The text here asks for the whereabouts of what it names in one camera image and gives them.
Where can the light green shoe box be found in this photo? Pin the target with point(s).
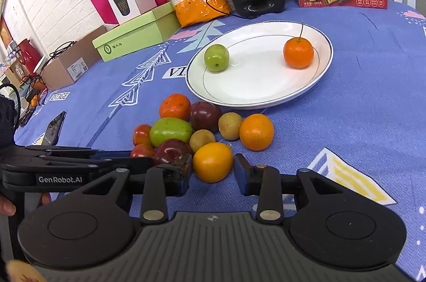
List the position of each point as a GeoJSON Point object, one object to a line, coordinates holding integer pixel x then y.
{"type": "Point", "coordinates": [151, 28]}

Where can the large green mango fruit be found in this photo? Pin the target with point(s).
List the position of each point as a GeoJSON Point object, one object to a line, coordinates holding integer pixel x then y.
{"type": "Point", "coordinates": [170, 128]}

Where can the dark red apple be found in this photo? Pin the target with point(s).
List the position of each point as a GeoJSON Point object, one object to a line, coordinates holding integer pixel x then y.
{"type": "Point", "coordinates": [170, 151]}

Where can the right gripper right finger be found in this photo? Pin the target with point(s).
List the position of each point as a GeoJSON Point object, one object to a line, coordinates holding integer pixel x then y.
{"type": "Point", "coordinates": [329, 223]}

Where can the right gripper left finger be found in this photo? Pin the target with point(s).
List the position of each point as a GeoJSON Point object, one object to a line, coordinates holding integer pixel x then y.
{"type": "Point", "coordinates": [91, 225]}

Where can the blue patterned tablecloth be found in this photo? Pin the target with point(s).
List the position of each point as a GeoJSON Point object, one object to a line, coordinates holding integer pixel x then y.
{"type": "Point", "coordinates": [366, 113]}

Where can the red kettle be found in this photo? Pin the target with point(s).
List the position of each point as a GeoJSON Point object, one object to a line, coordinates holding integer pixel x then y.
{"type": "Point", "coordinates": [28, 55]}

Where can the tan longan fruit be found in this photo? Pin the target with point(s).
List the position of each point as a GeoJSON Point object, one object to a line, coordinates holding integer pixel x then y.
{"type": "Point", "coordinates": [229, 125]}
{"type": "Point", "coordinates": [201, 138]}

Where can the orange tangerine with stem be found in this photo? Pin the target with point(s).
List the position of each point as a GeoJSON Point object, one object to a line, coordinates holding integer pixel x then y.
{"type": "Point", "coordinates": [298, 51]}

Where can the small green apple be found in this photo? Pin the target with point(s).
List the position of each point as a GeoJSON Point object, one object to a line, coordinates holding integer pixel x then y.
{"type": "Point", "coordinates": [216, 58]}

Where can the small orange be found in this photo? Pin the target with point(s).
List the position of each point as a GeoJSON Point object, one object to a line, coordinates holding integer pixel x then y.
{"type": "Point", "coordinates": [257, 132]}

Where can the black smartphone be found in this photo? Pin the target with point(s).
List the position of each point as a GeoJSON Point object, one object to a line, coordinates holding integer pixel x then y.
{"type": "Point", "coordinates": [51, 135]}

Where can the brown cardboard box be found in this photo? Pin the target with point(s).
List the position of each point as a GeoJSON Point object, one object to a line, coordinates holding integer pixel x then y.
{"type": "Point", "coordinates": [70, 65]}

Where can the yellow-orange kumquat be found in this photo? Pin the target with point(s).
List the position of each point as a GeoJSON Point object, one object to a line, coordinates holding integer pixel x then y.
{"type": "Point", "coordinates": [213, 162]}

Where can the person's left hand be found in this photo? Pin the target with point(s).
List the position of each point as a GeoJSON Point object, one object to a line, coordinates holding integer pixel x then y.
{"type": "Point", "coordinates": [7, 208]}

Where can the white round plate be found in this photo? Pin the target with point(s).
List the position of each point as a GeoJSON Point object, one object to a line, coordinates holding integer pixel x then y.
{"type": "Point", "coordinates": [257, 76]}

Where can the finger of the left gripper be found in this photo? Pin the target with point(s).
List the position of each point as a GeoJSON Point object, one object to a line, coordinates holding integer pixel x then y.
{"type": "Point", "coordinates": [116, 161]}

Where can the red cherry tomato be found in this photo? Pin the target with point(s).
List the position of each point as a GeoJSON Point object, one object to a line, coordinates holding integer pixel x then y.
{"type": "Point", "coordinates": [141, 135]}

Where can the dark red plum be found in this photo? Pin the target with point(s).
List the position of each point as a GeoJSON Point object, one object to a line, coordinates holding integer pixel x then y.
{"type": "Point", "coordinates": [205, 116]}

